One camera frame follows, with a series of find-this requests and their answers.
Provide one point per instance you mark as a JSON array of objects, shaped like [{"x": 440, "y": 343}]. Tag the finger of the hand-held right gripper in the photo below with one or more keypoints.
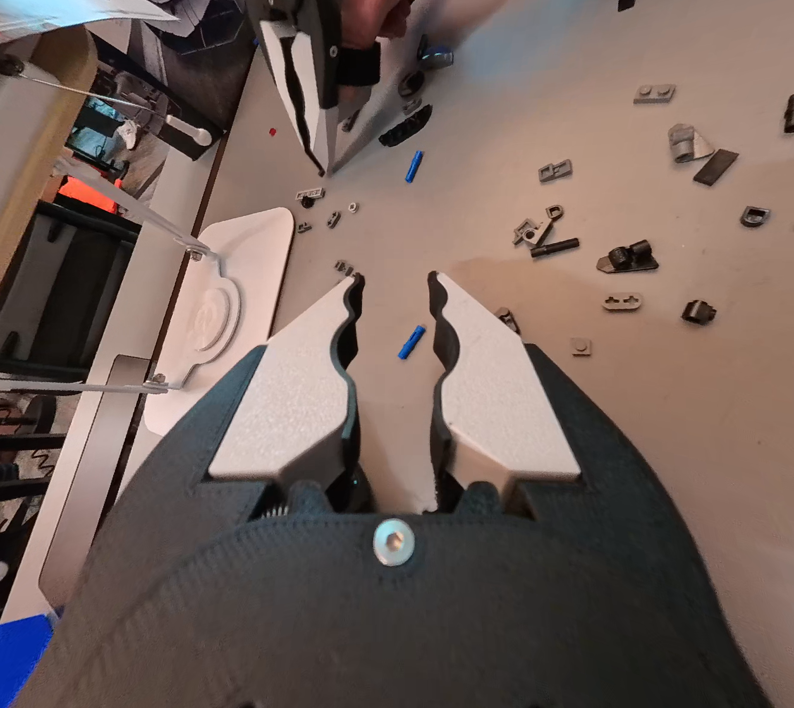
[
  {"x": 276, "y": 50},
  {"x": 310, "y": 81}
]

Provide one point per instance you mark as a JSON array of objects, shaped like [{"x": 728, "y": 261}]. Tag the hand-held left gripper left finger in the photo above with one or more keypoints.
[{"x": 285, "y": 410}]

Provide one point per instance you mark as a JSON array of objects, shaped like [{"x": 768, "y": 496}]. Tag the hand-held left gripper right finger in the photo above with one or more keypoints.
[{"x": 508, "y": 416}]

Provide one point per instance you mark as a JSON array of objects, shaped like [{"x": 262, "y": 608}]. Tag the scattered loose lego pieces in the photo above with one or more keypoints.
[{"x": 629, "y": 258}]

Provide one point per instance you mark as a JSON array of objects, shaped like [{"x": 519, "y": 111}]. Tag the white booklet stand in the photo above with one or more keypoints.
[{"x": 248, "y": 261}]

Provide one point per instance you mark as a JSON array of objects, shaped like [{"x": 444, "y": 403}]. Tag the orange plastic object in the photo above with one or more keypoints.
[{"x": 87, "y": 193}]

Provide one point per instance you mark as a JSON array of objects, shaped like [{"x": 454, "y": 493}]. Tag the blue plastic bin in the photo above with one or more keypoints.
[{"x": 22, "y": 658}]

